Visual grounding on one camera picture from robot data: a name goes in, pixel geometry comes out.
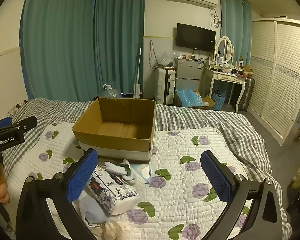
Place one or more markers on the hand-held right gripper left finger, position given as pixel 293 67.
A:
pixel 82 177

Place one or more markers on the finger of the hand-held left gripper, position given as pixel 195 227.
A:
pixel 0 123
pixel 27 123

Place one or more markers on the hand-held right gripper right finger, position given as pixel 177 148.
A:
pixel 216 177

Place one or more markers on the white fuzzy headband green bow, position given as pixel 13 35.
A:
pixel 115 168

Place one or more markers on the pale blue soft cloth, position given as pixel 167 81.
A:
pixel 92 211

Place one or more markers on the floral tissue pack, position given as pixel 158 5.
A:
pixel 115 195

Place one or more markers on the cream fluffy cloth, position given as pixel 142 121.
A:
pixel 115 230

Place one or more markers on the brown cardboard box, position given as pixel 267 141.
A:
pixel 137 110

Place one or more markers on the patterned pillow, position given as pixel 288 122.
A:
pixel 17 106

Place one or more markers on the quilted floral mat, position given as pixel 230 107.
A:
pixel 185 205

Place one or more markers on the pale blue flat packet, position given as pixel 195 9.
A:
pixel 141 172

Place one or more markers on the grey checked bed sheet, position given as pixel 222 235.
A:
pixel 190 118

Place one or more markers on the blue laundry basket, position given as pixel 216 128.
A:
pixel 218 102

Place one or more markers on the small floor cardboard box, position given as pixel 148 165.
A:
pixel 210 102

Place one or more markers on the wide teal curtain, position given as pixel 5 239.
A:
pixel 57 42

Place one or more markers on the clear water jug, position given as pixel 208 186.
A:
pixel 111 93

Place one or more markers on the dark suitcase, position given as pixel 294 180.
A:
pixel 247 92

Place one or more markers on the white dressing table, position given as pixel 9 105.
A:
pixel 225 76

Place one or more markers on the silver fridge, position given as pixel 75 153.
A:
pixel 187 80

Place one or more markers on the white stick vacuum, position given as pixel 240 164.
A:
pixel 138 87

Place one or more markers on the white suitcase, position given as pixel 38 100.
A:
pixel 162 85

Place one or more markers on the white louvred wardrobe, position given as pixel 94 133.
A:
pixel 277 80

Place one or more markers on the clear plastic bag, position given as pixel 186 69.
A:
pixel 168 58

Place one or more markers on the white oval mirror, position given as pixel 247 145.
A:
pixel 225 48

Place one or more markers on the narrow teal curtain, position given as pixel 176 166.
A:
pixel 233 30

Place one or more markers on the black wall television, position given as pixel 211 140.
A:
pixel 196 37

